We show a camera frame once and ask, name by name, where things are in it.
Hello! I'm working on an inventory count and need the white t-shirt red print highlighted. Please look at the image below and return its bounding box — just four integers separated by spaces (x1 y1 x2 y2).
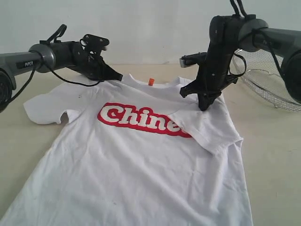
0 75 253 226

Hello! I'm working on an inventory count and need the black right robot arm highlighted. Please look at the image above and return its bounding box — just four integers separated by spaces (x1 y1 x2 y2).
180 15 301 111

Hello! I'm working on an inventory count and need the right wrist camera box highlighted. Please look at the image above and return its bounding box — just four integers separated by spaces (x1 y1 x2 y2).
179 52 207 68

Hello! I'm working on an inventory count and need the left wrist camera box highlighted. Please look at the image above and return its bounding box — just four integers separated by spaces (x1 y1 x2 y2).
79 34 110 54

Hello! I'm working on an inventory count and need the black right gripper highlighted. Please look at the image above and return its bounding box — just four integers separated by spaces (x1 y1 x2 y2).
180 58 238 111

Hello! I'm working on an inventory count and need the metal wire mesh basket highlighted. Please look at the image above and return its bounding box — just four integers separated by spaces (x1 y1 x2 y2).
231 49 301 112

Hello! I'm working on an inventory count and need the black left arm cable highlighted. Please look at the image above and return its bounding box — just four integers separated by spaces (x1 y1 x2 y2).
0 24 105 111

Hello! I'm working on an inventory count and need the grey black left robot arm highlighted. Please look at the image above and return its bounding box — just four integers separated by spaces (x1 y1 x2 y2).
0 38 123 111

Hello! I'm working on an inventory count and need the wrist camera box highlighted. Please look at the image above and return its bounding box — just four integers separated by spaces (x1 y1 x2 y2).
179 52 207 68
79 34 110 54

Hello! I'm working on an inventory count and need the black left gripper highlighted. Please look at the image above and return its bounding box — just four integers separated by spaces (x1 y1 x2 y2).
70 41 123 81

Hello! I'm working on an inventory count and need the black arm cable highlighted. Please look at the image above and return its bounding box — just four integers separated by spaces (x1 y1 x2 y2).
0 24 105 111
221 0 285 81

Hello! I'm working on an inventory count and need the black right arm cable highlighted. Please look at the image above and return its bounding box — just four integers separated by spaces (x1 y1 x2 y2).
221 0 285 81

